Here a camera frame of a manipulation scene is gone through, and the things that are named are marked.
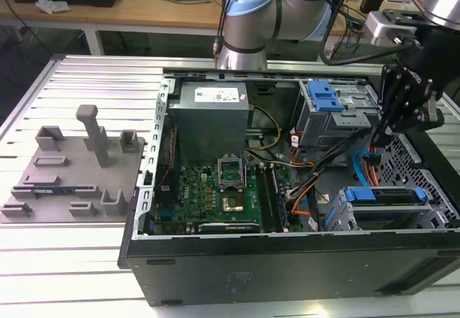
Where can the gray disk bay with carrier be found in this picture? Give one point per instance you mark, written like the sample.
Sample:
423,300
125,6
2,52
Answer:
320,131

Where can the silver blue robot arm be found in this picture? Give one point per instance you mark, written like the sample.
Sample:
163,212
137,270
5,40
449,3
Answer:
248,30

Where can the gray parts rack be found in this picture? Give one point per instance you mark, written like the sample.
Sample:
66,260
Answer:
82,174

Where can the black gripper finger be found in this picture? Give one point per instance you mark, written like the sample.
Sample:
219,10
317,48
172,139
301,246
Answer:
420,116
393,91

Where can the CPU socket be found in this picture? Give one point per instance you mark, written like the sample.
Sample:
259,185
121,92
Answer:
233,204

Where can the RAM stick on rack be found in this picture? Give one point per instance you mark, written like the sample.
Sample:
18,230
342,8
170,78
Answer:
54,190

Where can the black PC case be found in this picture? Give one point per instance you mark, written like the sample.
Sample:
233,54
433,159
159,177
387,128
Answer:
287,271

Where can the green motherboard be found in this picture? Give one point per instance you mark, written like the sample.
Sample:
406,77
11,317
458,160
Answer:
201,195

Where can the small black box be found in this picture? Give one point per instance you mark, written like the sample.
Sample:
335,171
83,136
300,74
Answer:
370,3

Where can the gray empty-type disk bay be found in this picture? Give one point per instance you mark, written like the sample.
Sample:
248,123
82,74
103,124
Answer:
338,217

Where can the blue carrier in bay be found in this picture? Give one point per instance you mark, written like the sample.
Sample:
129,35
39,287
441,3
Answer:
325,96

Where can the wooden desk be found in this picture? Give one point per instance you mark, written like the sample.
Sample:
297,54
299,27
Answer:
161,12

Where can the gray power supply unit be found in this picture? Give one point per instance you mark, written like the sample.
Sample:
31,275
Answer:
208,123

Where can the crumpled white paper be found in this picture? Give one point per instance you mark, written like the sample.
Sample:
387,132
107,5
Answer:
52,5

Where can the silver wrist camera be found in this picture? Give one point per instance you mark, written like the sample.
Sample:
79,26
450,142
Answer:
381,30

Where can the black RAM slot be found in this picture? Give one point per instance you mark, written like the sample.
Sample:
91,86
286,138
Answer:
263,199

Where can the black graphics card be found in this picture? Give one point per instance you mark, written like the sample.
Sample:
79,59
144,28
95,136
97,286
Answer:
230,227

